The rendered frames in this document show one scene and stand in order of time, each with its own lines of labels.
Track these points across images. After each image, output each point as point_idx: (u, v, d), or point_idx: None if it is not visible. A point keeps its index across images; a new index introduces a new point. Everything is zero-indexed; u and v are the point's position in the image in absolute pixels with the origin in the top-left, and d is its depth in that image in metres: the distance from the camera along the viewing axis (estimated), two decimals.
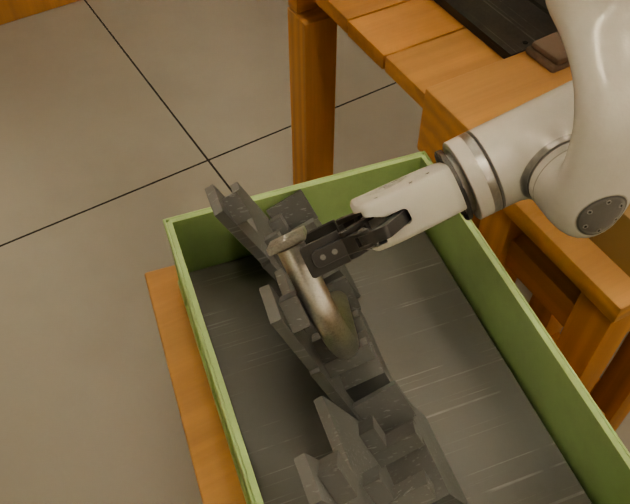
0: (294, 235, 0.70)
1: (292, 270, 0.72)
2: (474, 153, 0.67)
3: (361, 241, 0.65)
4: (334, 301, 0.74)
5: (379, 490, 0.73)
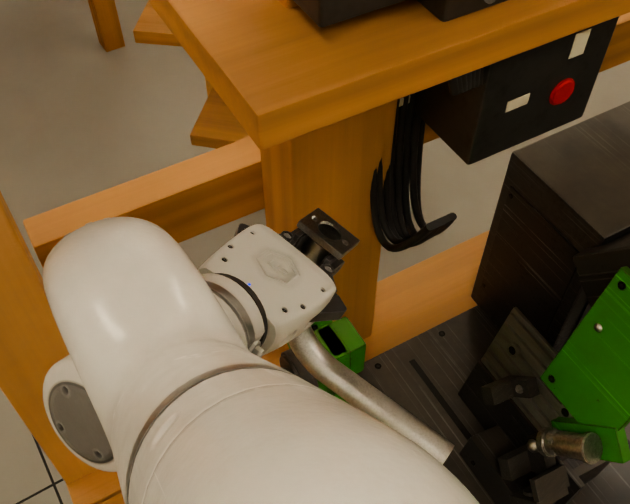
0: (307, 219, 0.71)
1: None
2: None
3: None
4: None
5: None
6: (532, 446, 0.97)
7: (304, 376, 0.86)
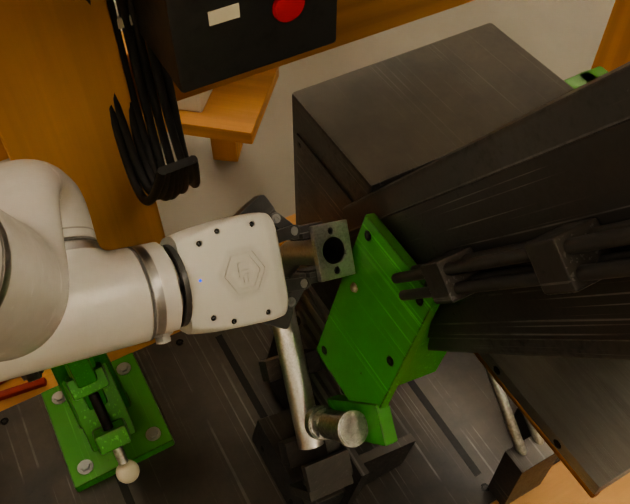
0: (321, 229, 0.70)
1: None
2: (146, 253, 0.61)
3: (277, 217, 0.70)
4: (285, 258, 0.77)
5: None
6: None
7: None
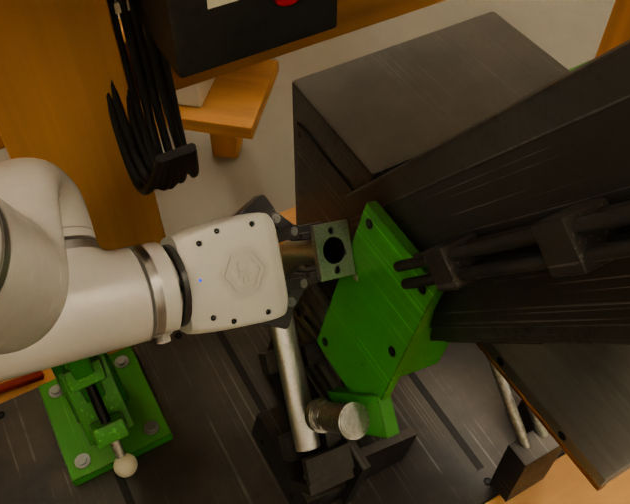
0: (322, 229, 0.70)
1: None
2: (146, 253, 0.61)
3: (277, 217, 0.70)
4: (284, 258, 0.77)
5: None
6: None
7: None
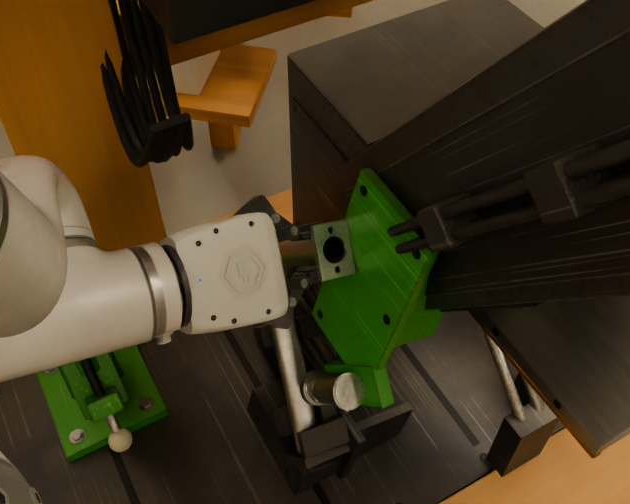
0: (321, 228, 0.70)
1: None
2: (145, 253, 0.61)
3: (276, 217, 0.70)
4: (284, 259, 0.77)
5: None
6: None
7: None
